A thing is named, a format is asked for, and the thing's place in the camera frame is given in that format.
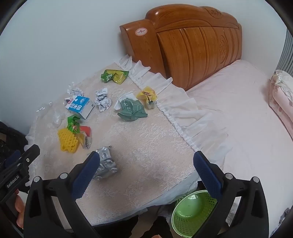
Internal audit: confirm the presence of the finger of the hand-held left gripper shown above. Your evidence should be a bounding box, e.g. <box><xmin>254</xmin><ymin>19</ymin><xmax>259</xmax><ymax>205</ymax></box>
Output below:
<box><xmin>19</xmin><ymin>144</ymin><xmax>41</xmax><ymax>170</ymax></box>
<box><xmin>0</xmin><ymin>150</ymin><xmax>22</xmax><ymax>175</ymax></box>

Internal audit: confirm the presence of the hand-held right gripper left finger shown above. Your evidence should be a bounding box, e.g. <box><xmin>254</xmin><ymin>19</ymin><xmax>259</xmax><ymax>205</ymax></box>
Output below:
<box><xmin>23</xmin><ymin>150</ymin><xmax>101</xmax><ymax>238</ymax></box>

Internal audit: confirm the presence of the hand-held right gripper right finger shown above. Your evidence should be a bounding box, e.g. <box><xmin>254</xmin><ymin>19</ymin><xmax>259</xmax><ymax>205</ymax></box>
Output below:
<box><xmin>193</xmin><ymin>150</ymin><xmax>269</xmax><ymax>238</ymax></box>

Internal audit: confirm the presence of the silver blister pack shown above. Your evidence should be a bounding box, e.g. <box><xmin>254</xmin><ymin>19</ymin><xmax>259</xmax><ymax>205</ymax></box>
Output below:
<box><xmin>93</xmin><ymin>145</ymin><xmax>118</xmax><ymax>180</ymax></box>

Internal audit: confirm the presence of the green plastic basket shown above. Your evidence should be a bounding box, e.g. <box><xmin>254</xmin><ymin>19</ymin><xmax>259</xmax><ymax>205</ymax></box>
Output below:
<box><xmin>171</xmin><ymin>190</ymin><xmax>218</xmax><ymax>238</ymax></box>

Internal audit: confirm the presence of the white printed paper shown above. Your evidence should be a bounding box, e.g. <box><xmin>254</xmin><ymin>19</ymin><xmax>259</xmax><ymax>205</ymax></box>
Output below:
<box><xmin>94</xmin><ymin>88</ymin><xmax>112</xmax><ymax>112</ymax></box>
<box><xmin>67</xmin><ymin>83</ymin><xmax>85</xmax><ymax>96</ymax></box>

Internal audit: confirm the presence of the person's left hand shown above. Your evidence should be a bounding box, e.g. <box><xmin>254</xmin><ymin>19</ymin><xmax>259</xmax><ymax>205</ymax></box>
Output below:
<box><xmin>14</xmin><ymin>194</ymin><xmax>25</xmax><ymax>228</ymax></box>

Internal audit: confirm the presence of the dark knit cloth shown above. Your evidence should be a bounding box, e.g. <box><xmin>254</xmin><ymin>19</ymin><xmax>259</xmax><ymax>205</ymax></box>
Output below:
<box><xmin>0</xmin><ymin>121</ymin><xmax>27</xmax><ymax>158</ymax></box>

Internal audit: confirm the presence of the yellow foam fruit net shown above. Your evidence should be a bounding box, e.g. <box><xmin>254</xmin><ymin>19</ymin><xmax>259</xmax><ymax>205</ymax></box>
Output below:
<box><xmin>57</xmin><ymin>128</ymin><xmax>85</xmax><ymax>153</ymax></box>

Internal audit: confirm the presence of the clear and red plastic wrapper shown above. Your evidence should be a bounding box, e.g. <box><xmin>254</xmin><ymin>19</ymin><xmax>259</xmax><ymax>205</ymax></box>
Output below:
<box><xmin>79</xmin><ymin>126</ymin><xmax>93</xmax><ymax>150</ymax></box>

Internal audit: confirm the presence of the clear plastic film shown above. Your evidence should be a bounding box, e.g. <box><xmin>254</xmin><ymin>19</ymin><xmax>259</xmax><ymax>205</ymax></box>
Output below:
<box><xmin>52</xmin><ymin>112</ymin><xmax>63</xmax><ymax>126</ymax></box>

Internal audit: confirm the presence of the green and orange wrapper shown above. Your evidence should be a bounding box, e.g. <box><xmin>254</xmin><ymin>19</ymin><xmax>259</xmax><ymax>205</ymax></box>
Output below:
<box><xmin>67</xmin><ymin>115</ymin><xmax>81</xmax><ymax>133</ymax></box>

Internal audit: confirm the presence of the blue and white milk carton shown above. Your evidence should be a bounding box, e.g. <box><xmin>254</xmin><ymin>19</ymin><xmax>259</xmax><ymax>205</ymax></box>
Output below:
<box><xmin>64</xmin><ymin>96</ymin><xmax>95</xmax><ymax>120</ymax></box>

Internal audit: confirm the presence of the bed with pink sheet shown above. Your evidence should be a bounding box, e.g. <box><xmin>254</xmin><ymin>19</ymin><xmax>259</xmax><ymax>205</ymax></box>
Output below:
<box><xmin>186</xmin><ymin>59</ymin><xmax>293</xmax><ymax>220</ymax></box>

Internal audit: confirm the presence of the white tissue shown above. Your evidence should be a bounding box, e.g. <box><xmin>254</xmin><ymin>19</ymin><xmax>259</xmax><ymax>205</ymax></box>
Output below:
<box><xmin>113</xmin><ymin>92</ymin><xmax>133</xmax><ymax>110</ymax></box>

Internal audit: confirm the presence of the dark green packet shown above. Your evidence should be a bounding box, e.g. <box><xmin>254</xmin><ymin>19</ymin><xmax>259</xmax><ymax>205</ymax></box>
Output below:
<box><xmin>117</xmin><ymin>98</ymin><xmax>147</xmax><ymax>120</ymax></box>

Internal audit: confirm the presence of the yellow crumpled wrapper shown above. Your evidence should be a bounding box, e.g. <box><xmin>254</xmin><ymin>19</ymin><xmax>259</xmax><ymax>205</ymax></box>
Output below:
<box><xmin>136</xmin><ymin>86</ymin><xmax>158</xmax><ymax>108</ymax></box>

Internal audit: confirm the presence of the green snack wrapper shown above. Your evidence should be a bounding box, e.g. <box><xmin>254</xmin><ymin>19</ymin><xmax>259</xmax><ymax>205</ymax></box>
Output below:
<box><xmin>101</xmin><ymin>69</ymin><xmax>130</xmax><ymax>85</ymax></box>

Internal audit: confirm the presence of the folded pink blanket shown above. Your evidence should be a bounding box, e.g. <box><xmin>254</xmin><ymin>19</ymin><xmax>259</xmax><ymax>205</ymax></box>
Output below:
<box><xmin>268</xmin><ymin>80</ymin><xmax>293</xmax><ymax>125</ymax></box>

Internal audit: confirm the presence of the wooden headboard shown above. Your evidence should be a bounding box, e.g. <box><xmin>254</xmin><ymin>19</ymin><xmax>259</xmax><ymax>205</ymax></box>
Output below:
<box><xmin>119</xmin><ymin>4</ymin><xmax>242</xmax><ymax>91</ymax></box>

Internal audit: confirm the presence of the grey ribbed radiator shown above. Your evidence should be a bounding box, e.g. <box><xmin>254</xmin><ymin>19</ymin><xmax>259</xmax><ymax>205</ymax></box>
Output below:
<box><xmin>280</xmin><ymin>29</ymin><xmax>293</xmax><ymax>76</ymax></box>

